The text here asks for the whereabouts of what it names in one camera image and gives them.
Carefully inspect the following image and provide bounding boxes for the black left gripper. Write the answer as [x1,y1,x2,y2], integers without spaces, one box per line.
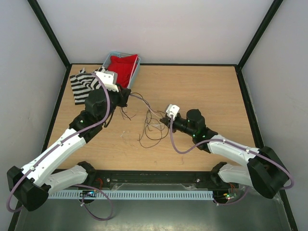
[99,83,130,124]

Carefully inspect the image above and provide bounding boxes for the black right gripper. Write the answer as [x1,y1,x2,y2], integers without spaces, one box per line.
[160,115,196,137]

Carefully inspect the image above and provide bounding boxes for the black thin wire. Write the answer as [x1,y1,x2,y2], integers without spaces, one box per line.
[119,92,164,121]

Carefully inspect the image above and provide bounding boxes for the grey thin wire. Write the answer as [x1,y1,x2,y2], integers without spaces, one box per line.
[120,93,164,133]

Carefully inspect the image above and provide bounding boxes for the translucent white zip tie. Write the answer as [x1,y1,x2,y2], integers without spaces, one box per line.
[128,55,138,86]

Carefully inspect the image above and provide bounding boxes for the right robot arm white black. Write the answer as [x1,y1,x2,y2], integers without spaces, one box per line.
[160,104,294,199]

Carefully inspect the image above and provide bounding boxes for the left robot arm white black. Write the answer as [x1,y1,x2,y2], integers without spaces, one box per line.
[7,89,131,211]

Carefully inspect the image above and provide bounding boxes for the light blue plastic basket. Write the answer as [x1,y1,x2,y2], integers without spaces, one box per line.
[103,51,141,89]

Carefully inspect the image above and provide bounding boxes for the red cloth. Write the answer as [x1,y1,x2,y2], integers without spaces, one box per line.
[107,54,137,88]

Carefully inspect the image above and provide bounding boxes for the black white striped cloth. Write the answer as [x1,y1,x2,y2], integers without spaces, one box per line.
[69,68,102,105]

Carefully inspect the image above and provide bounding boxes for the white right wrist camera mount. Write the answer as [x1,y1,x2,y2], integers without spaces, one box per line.
[166,104,180,118]

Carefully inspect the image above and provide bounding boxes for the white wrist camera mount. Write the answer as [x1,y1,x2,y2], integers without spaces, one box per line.
[166,104,180,118]
[94,71,119,92]

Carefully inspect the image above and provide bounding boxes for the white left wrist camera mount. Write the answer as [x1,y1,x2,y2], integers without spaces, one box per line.
[94,71,119,92]

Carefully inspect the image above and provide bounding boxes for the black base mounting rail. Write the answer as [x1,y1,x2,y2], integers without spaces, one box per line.
[78,170,239,191]

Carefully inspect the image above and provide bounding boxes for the black cage frame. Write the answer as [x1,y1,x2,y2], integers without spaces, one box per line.
[8,0,298,231]

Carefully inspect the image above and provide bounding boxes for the light blue slotted cable duct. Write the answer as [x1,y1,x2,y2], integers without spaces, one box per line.
[49,190,213,201]

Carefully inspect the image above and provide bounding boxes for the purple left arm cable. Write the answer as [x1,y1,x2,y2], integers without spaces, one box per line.
[6,72,114,221]

